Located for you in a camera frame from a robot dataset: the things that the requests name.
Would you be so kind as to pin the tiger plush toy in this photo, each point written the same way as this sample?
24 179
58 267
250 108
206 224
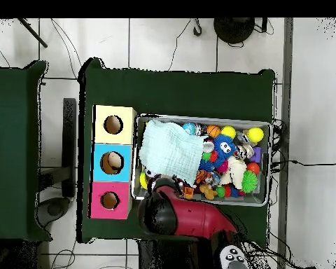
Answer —
203 176

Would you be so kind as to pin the silver mesh bin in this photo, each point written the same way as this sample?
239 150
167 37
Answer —
257 196

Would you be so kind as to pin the dark green tablecloth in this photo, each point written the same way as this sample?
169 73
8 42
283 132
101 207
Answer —
170 92

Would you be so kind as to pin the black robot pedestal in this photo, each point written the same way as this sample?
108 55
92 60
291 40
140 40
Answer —
168 257

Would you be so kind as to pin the yellow ball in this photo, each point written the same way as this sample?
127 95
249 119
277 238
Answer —
255 134
228 132

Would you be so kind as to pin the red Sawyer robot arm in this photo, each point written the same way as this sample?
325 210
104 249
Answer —
190 215

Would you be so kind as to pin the black floor bar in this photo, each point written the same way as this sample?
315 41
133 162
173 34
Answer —
69 140

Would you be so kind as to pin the globe print ball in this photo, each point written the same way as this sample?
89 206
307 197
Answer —
189 129

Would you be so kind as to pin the mint muslin cloth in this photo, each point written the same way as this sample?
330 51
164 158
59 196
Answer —
168 151

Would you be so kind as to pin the dark green cloth side table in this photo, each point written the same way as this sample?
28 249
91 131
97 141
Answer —
11 140

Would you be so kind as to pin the blue spiky toy with eyes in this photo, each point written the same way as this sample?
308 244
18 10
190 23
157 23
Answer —
222 141

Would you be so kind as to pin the large green spiky ball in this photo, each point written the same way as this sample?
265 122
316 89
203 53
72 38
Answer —
249 182

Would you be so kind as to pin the small basketball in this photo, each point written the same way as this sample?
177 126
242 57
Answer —
213 131

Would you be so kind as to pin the black rod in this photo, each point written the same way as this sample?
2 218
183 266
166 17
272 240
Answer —
33 33

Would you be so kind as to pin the grey rounded floor base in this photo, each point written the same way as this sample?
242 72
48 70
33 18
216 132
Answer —
54 208

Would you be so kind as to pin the cream muslin cloth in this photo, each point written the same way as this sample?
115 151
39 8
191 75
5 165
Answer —
236 172

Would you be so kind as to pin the black round lamp base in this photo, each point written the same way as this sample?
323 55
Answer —
233 29

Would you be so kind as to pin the wooden three-hole box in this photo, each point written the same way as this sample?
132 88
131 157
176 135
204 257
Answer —
120 138

